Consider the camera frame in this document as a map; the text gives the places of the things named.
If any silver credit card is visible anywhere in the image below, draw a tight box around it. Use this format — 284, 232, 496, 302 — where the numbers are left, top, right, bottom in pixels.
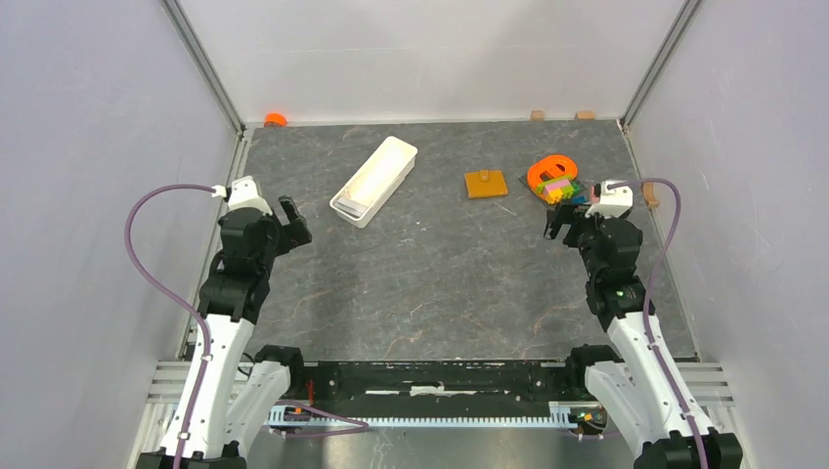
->
333, 197, 368, 219

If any orange card holder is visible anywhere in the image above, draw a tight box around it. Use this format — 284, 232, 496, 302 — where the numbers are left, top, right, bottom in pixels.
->
464, 170, 508, 199

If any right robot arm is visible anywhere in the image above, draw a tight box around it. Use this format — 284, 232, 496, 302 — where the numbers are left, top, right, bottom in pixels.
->
545, 204, 744, 468

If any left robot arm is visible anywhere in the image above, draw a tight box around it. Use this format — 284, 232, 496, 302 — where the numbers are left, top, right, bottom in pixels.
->
136, 193, 312, 468

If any colourful brick block stack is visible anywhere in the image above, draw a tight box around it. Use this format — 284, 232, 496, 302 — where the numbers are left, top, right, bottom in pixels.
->
534, 177, 582, 205

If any wooden arch piece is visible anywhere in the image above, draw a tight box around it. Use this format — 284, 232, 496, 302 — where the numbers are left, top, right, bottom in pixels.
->
641, 182, 660, 210

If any white rectangular tray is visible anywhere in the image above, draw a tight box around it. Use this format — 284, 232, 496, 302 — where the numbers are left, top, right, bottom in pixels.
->
328, 136, 417, 229

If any orange round cap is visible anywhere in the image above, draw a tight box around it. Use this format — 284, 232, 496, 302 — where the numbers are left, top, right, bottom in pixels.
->
263, 112, 287, 127

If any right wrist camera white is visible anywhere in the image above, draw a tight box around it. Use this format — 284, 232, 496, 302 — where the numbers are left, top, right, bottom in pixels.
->
585, 180, 633, 219

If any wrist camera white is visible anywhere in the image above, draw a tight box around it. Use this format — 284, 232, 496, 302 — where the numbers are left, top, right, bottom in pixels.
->
211, 176, 273, 215
585, 180, 633, 219

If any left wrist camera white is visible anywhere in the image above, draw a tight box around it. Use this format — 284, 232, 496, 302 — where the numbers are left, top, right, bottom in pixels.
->
211, 176, 273, 215

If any orange ring toy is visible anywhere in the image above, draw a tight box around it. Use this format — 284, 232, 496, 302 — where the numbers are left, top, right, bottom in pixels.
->
525, 153, 578, 191

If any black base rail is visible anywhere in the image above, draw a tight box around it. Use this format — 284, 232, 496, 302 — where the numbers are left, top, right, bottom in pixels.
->
284, 360, 597, 418

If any white cable comb strip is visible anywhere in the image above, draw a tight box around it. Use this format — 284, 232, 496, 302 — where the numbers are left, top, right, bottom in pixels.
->
264, 404, 607, 431

